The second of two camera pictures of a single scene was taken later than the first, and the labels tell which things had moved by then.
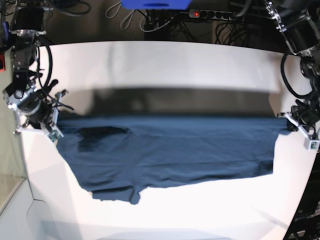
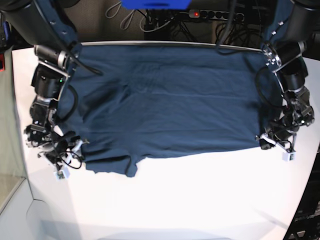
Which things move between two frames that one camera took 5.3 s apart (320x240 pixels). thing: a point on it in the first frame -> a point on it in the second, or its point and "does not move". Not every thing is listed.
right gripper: (307, 112) -> (297, 112)
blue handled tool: (6, 28) does not move
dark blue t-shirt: (115, 156) -> (128, 100)
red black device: (2, 66) does not move
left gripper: (32, 103) -> (46, 137)
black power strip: (215, 14) does not move
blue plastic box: (162, 5) does not move
